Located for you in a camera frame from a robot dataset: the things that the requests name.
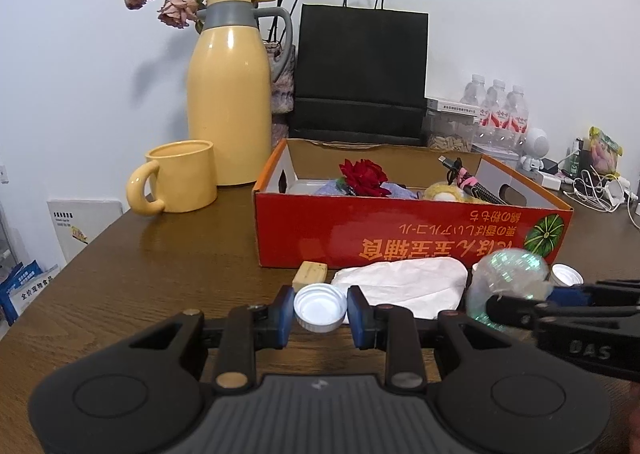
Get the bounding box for white bottle cap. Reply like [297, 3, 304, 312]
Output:
[294, 283, 347, 334]
[549, 263, 585, 287]

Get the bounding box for tan eraser block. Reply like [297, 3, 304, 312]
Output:
[292, 261, 328, 293]

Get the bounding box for iridescent plastic bag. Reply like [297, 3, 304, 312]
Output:
[465, 248, 552, 335]

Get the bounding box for red artificial rose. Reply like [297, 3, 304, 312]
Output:
[340, 159, 388, 187]

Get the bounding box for black usb cable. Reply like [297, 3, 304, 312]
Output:
[438, 154, 501, 204]

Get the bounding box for purple drawstring pouch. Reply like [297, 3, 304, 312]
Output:
[314, 178, 419, 200]

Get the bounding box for person's right hand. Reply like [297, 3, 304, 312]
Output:
[617, 382, 640, 454]

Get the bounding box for red cardboard box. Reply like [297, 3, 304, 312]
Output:
[253, 139, 573, 269]

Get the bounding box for white charger adapter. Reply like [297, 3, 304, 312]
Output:
[537, 170, 562, 191]

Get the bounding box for yellow plush toy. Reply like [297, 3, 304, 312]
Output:
[423, 181, 473, 203]

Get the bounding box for colourful snack packet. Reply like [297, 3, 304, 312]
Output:
[588, 126, 624, 177]

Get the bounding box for white robot figurine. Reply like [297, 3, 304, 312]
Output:
[520, 127, 550, 174]

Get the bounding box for water bottle right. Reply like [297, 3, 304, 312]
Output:
[506, 85, 529, 153]

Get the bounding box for water bottle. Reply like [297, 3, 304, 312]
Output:
[476, 80, 509, 149]
[506, 85, 529, 153]
[460, 74, 486, 107]

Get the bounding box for yellow ceramic mug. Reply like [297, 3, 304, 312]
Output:
[126, 140, 217, 216]

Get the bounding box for water bottle middle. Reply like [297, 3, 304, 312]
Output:
[476, 80, 509, 149]

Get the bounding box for clear seed container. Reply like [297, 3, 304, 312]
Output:
[425, 98, 480, 152]

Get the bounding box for yellow thermos jug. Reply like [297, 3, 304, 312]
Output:
[186, 0, 293, 187]

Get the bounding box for water bottle left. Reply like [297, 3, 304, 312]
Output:
[460, 74, 486, 107]

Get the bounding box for black paper bag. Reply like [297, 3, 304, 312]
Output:
[288, 0, 428, 147]

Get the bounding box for blue white packages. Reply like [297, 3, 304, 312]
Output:
[1, 260, 60, 325]

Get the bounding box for white tangled cables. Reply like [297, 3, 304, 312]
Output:
[562, 166, 640, 230]

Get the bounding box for white wall panel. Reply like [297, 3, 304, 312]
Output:
[47, 200, 122, 263]

